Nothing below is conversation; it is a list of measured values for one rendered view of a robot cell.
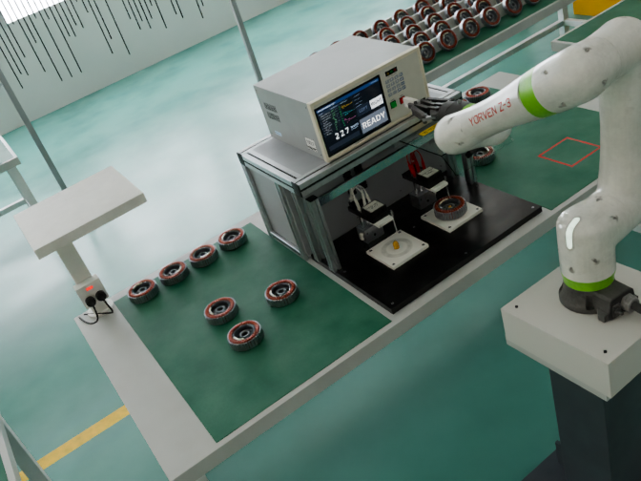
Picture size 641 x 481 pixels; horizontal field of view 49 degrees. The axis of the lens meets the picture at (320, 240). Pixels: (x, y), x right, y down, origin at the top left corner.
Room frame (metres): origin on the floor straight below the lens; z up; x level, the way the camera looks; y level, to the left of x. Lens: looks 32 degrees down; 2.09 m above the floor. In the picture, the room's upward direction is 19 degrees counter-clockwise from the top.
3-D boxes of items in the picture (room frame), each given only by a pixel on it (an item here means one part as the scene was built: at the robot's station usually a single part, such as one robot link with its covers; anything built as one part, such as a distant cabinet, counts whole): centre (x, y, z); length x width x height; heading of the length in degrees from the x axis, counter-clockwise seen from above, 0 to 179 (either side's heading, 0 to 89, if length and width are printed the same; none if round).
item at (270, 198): (2.20, 0.11, 0.91); 0.28 x 0.03 x 0.32; 23
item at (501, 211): (1.97, -0.34, 0.76); 0.64 x 0.47 x 0.02; 113
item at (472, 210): (2.00, -0.45, 0.78); 0.15 x 0.15 x 0.01; 23
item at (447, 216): (2.00, -0.45, 0.80); 0.11 x 0.11 x 0.04
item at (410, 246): (1.91, -0.23, 0.78); 0.15 x 0.15 x 0.01; 23
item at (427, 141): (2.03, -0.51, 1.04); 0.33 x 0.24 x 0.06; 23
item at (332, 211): (2.19, -0.24, 0.92); 0.66 x 0.01 x 0.30; 113
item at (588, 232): (1.33, -0.62, 1.01); 0.16 x 0.13 x 0.19; 120
